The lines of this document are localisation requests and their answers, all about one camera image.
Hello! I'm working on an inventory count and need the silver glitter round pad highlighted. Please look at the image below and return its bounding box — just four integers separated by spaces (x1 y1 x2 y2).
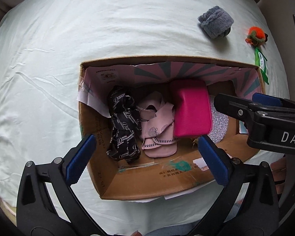
208 95 229 143

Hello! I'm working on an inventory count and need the green wet wipes pack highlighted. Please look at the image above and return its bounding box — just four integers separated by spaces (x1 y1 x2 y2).
255 47 269 85

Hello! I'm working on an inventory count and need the magenta leather pouch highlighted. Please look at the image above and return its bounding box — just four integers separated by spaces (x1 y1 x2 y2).
171 79 213 138

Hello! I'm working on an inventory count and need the grey fuzzy sock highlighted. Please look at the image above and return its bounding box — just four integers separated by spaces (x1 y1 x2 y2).
198 6 234 39

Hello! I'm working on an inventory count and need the pink patterned fabric strip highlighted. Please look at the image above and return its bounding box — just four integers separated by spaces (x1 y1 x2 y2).
137 92 179 158

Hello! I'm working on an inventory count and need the black patterned fabric scrunchie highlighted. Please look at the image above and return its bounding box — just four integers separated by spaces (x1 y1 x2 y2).
106 86 142 163

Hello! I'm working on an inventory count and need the person's right hand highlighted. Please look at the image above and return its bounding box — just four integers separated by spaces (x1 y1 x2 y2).
270 157 287 195

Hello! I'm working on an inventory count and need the orange fluffy plush toy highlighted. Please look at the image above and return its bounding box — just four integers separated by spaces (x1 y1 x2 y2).
245 26 268 47

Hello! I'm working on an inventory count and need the cardboard box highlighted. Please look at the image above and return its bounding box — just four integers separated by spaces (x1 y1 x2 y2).
78 56 264 200

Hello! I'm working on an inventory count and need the pale green bed sheet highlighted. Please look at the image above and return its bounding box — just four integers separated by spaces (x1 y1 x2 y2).
0 0 289 236

